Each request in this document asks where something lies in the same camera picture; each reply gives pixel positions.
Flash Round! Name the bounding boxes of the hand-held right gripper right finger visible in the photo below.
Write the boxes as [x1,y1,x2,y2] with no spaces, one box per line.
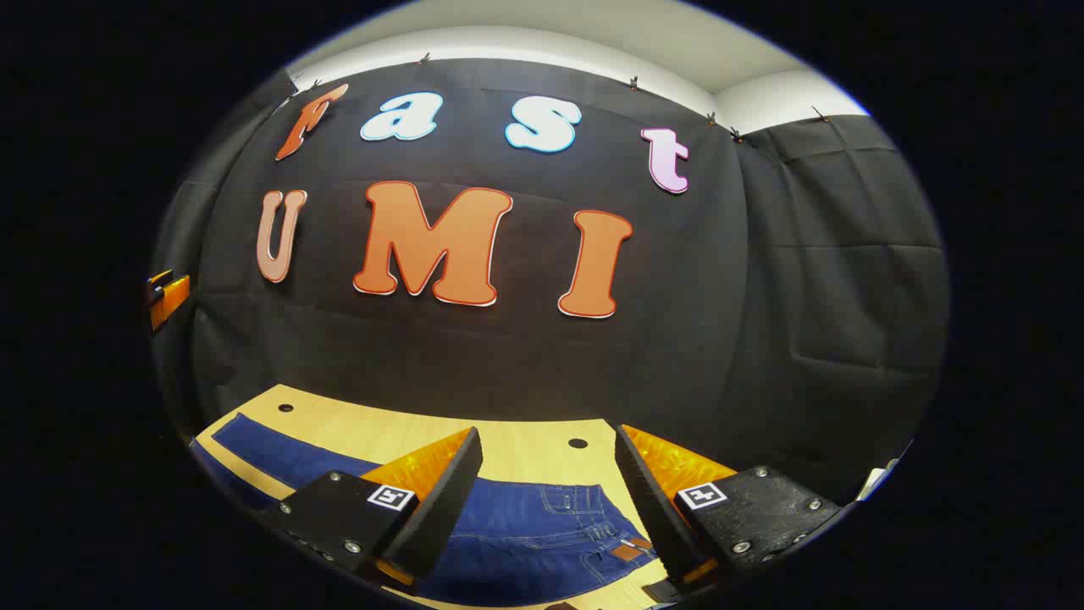
[614,423,842,604]

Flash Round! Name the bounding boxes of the blue denim jeans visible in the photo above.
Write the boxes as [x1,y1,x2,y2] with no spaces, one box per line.
[191,413,658,607]

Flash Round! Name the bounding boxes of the white object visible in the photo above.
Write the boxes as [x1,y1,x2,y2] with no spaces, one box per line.
[857,457,900,502]

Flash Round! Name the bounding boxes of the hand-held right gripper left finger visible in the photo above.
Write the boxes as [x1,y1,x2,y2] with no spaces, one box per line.
[258,426,484,590]

